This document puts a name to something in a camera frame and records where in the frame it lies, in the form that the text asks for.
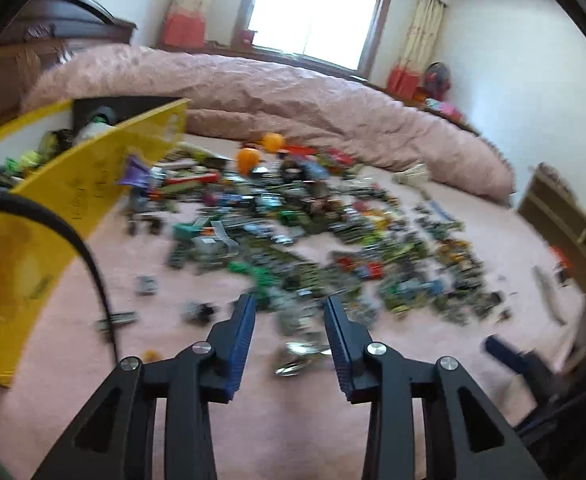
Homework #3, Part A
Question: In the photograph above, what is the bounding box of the wooden framed window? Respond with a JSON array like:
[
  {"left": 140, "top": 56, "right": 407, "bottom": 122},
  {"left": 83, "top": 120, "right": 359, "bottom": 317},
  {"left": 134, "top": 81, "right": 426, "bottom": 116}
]
[{"left": 233, "top": 0, "right": 398, "bottom": 75}]

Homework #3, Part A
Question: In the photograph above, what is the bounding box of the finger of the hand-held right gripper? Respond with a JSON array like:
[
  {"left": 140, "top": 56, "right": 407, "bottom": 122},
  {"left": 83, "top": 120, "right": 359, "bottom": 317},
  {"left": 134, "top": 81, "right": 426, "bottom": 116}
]
[{"left": 483, "top": 335, "right": 524, "bottom": 373}]

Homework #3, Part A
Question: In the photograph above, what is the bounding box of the silver metal spring clip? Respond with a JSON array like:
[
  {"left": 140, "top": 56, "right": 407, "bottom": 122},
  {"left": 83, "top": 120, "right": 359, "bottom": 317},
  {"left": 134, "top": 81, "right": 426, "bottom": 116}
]
[{"left": 273, "top": 341, "right": 336, "bottom": 377}]

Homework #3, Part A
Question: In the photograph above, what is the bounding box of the grey and black brick assembly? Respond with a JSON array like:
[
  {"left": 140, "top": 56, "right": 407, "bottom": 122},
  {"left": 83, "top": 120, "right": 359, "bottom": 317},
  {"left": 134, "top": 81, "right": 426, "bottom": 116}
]
[{"left": 183, "top": 301, "right": 218, "bottom": 326}]

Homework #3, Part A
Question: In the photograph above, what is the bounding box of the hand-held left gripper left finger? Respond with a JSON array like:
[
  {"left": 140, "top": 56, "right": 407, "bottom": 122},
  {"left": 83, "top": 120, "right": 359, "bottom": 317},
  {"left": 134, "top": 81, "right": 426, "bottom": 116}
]
[{"left": 30, "top": 292, "right": 258, "bottom": 480}]

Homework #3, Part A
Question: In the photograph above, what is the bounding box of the orange black tool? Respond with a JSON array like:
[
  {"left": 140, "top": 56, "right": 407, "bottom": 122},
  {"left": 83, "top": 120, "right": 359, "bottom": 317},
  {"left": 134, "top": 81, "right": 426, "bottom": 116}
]
[{"left": 548, "top": 247, "right": 571, "bottom": 286}]

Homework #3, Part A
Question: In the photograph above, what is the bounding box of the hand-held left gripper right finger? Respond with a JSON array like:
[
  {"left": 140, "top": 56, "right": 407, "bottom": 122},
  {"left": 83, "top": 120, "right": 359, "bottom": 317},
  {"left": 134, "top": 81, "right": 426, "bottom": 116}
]
[{"left": 323, "top": 296, "right": 546, "bottom": 480}]

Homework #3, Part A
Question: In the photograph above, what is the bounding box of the wooden shelf unit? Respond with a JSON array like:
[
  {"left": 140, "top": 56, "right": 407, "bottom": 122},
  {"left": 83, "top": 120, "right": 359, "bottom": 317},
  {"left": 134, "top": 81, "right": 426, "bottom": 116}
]
[{"left": 517, "top": 162, "right": 586, "bottom": 286}]

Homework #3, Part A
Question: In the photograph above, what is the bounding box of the pink quilt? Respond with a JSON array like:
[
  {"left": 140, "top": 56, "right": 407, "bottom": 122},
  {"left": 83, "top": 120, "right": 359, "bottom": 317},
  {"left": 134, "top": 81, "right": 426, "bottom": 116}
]
[{"left": 20, "top": 42, "right": 516, "bottom": 206}]

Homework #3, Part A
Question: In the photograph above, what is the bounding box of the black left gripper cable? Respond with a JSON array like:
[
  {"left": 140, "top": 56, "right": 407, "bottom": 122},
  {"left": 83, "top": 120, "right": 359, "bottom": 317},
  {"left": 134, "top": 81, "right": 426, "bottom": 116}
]
[{"left": 0, "top": 185, "right": 121, "bottom": 361}]

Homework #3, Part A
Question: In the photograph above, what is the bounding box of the heap of colourful toy figures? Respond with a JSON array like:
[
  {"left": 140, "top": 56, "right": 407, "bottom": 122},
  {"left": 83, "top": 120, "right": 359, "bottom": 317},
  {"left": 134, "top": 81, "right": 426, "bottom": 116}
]
[{"left": 0, "top": 110, "right": 116, "bottom": 181}]

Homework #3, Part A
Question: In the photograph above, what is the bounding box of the yellow cardboard box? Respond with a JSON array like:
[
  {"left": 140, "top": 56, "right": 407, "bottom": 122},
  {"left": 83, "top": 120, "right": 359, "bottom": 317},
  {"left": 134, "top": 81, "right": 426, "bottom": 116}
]
[{"left": 0, "top": 96, "right": 192, "bottom": 388}]

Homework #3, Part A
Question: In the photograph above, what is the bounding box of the white feather shuttlecock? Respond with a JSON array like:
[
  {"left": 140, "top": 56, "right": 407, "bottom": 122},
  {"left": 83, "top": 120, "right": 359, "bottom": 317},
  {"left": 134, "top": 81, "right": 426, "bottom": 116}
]
[{"left": 393, "top": 162, "right": 431, "bottom": 188}]

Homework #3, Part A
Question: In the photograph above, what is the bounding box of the pile of building bricks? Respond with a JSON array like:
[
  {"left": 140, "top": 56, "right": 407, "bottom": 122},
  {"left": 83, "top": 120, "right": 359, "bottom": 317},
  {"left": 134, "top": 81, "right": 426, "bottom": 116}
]
[{"left": 123, "top": 145, "right": 514, "bottom": 326}]

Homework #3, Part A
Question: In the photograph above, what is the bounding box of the purple toy wing piece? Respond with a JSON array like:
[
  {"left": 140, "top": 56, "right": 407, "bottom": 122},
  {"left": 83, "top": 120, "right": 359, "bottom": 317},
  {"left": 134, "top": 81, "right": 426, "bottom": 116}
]
[{"left": 117, "top": 155, "right": 154, "bottom": 193}]

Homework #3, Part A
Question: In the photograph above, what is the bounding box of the dark wooden bed headboard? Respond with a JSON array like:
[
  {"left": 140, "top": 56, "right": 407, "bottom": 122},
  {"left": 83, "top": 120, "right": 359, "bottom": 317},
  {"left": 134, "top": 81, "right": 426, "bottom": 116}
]
[{"left": 0, "top": 0, "right": 138, "bottom": 136}]

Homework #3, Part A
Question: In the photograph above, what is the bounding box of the red standing fan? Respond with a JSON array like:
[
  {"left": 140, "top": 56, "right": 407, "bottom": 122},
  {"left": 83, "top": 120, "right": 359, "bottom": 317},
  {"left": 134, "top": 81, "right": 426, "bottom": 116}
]
[{"left": 423, "top": 61, "right": 452, "bottom": 101}]

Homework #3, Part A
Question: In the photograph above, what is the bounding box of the floral curtain with red hem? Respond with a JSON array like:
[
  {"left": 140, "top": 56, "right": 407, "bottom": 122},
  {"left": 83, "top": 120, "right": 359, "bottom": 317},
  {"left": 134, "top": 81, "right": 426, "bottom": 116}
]
[
  {"left": 387, "top": 0, "right": 446, "bottom": 101},
  {"left": 159, "top": 0, "right": 224, "bottom": 51}
]

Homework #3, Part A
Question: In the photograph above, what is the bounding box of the pink box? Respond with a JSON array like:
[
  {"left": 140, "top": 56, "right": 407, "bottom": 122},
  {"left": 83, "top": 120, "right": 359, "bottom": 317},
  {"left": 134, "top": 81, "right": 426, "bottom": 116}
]
[{"left": 425, "top": 100, "right": 461, "bottom": 118}]

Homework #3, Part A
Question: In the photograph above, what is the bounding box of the grey long plate brick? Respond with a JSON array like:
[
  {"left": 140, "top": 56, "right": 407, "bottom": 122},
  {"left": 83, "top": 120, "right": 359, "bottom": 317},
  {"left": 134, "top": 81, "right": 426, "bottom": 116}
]
[{"left": 95, "top": 310, "right": 138, "bottom": 333}]

